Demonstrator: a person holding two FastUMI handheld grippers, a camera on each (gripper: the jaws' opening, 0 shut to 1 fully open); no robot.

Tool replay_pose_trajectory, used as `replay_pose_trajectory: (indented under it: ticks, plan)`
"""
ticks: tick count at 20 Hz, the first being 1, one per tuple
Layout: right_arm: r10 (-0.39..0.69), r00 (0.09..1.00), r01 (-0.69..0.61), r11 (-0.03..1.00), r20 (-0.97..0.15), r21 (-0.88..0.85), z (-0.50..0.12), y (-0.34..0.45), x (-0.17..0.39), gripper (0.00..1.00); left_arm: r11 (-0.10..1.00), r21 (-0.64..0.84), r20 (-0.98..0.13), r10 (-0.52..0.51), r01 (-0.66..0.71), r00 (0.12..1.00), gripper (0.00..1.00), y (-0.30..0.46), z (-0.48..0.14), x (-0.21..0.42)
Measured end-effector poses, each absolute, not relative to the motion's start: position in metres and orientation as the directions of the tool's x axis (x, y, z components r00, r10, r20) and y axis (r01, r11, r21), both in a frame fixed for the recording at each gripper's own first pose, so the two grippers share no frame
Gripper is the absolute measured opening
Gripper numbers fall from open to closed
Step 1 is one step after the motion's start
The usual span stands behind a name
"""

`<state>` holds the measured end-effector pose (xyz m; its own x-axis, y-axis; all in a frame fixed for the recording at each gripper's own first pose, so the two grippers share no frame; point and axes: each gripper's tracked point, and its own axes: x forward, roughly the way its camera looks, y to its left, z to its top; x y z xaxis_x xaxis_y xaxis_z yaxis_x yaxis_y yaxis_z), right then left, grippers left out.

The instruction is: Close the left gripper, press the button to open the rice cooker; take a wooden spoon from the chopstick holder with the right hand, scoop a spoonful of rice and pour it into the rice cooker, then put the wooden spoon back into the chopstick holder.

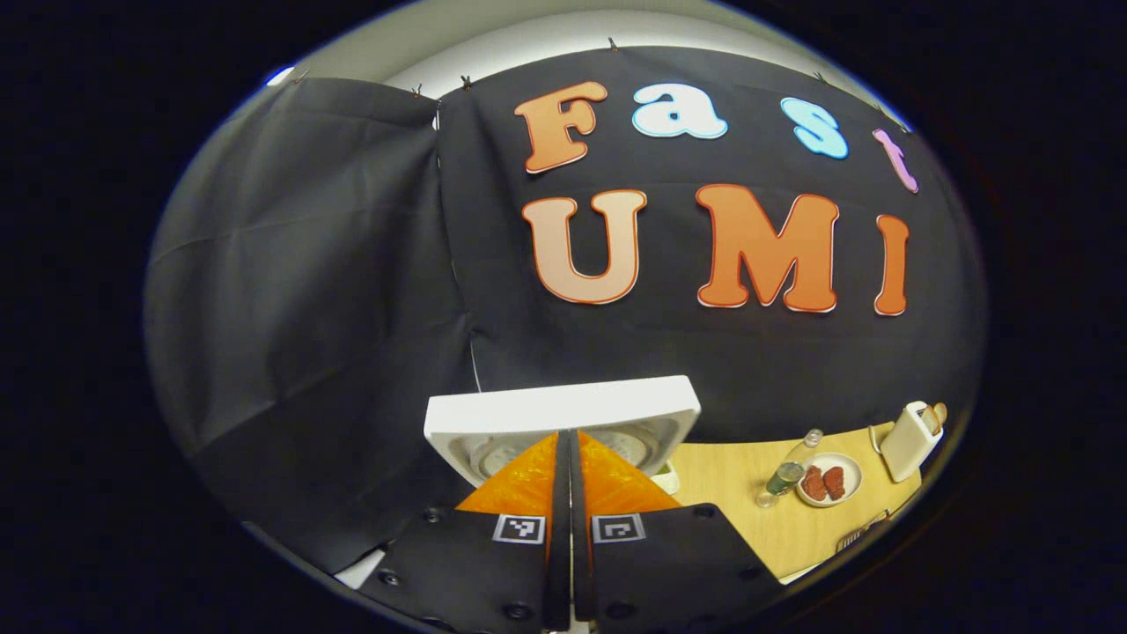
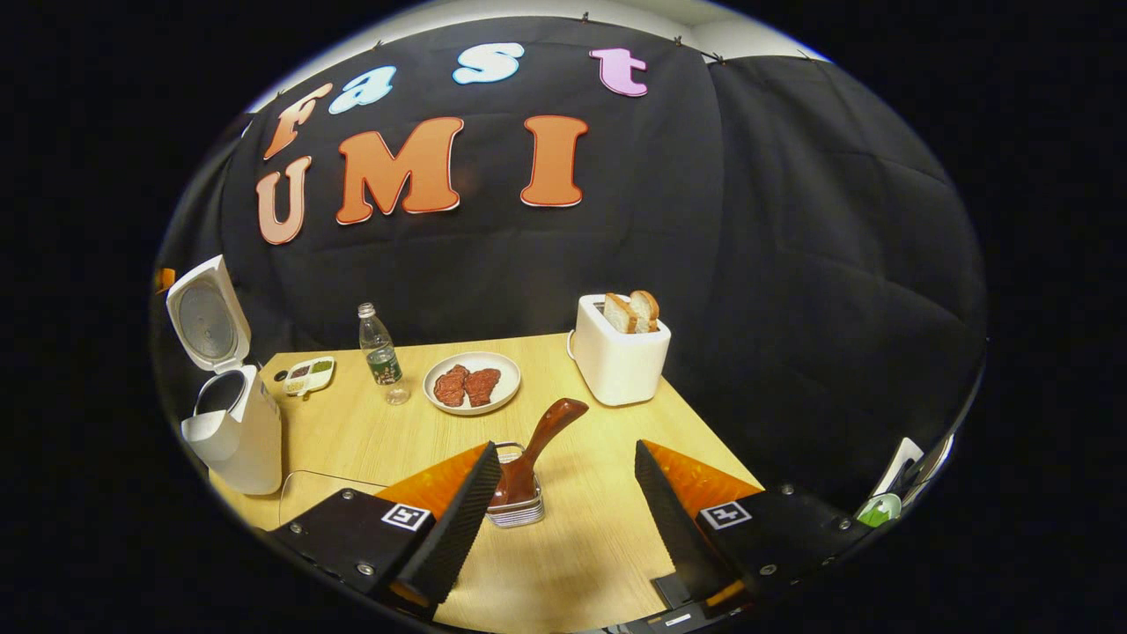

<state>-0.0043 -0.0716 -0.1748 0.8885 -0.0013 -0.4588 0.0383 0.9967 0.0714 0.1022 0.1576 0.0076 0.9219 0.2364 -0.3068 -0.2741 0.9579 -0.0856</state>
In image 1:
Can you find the red meat piece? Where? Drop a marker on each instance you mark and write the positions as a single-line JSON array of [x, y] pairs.
[[835, 482], [813, 483]]

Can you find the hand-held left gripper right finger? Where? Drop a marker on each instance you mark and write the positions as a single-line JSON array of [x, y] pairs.
[[669, 563]]

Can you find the small white sauce dish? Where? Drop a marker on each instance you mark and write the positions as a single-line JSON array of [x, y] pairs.
[[665, 480]]

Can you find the white rice cooker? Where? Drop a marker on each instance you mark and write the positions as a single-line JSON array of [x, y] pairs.
[[563, 405]]

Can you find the white round plate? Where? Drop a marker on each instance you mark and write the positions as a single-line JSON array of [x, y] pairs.
[[845, 462]]

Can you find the white toaster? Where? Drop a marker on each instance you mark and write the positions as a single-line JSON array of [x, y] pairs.
[[905, 445]]

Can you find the clear plastic bottle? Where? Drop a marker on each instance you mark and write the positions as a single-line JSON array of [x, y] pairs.
[[784, 478]]

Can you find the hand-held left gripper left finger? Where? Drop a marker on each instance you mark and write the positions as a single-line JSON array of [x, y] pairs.
[[475, 563]]

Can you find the toasted bread slice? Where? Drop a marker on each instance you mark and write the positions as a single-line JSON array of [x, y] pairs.
[[930, 418], [941, 412]]

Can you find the black backdrop cloth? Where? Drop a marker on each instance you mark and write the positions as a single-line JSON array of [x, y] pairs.
[[308, 308]]

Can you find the ceiling light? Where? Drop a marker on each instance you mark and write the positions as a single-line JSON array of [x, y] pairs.
[[280, 76]]

